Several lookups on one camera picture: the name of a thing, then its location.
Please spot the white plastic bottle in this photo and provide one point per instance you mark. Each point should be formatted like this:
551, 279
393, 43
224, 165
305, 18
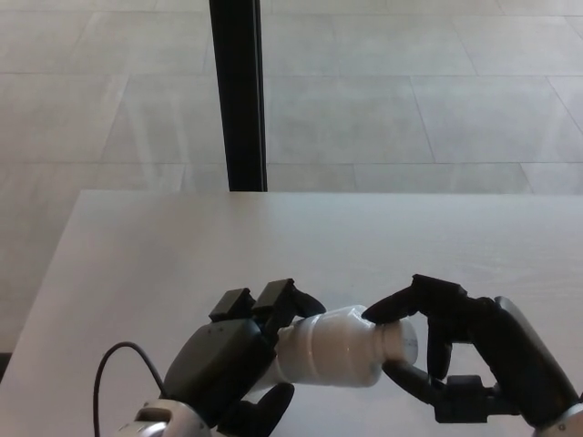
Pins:
337, 350

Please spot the black vertical window post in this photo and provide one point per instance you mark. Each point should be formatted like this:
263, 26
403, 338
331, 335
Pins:
239, 91

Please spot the white bottle cap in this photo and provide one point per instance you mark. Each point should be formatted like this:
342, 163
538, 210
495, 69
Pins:
403, 343

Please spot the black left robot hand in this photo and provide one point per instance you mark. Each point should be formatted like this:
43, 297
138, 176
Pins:
214, 364

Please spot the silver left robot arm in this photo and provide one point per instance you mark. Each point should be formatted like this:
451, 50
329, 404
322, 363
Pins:
168, 421

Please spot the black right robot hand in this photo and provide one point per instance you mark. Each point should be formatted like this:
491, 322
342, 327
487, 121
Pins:
519, 359

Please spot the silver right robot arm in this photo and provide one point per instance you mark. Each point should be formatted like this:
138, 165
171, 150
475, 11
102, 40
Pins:
569, 423

